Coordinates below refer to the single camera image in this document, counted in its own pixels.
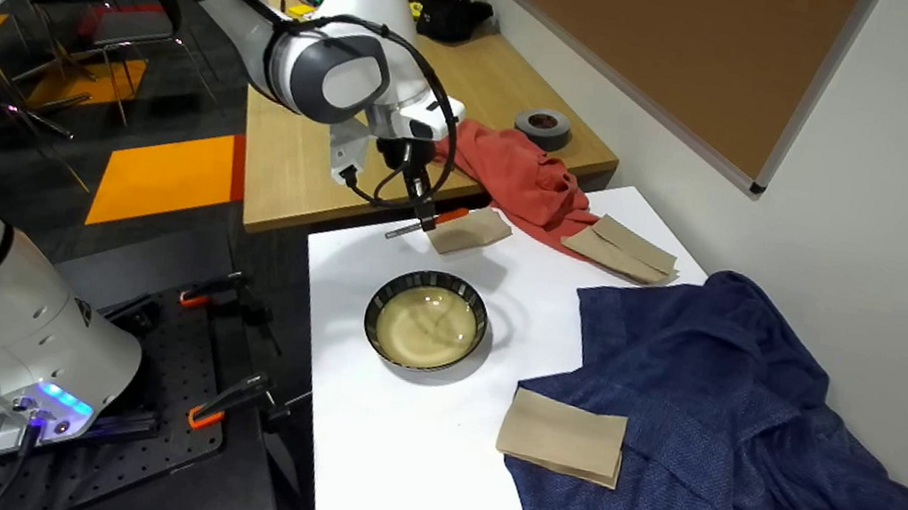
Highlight orange and silver pen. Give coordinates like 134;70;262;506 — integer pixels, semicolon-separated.
384;196;472;251

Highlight dark bowl with cream inside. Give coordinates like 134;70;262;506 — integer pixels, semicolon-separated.
358;262;496;382

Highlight folded tan napkin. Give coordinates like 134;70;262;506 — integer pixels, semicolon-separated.
491;385;632;491
423;199;516;265
556;208;687;290

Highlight red-orange cloth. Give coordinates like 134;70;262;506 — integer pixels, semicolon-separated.
419;115;616;264

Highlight black gloves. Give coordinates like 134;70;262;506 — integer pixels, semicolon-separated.
412;0;498;51

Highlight roll of grey tape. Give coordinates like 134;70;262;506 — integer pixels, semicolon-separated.
510;104;576;155

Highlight black and orange clamp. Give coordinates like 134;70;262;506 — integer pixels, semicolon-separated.
184;364;315;448
175;263;282;332

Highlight chair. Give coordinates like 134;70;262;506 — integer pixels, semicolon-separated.
1;0;218;138

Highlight cork board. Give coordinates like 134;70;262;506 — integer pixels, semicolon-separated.
420;0;881;212

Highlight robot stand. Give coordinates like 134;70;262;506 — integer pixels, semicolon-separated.
0;241;328;510

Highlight dark blue cloth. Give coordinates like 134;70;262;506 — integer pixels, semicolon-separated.
496;242;908;510

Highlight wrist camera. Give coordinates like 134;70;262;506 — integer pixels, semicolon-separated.
324;124;373;190

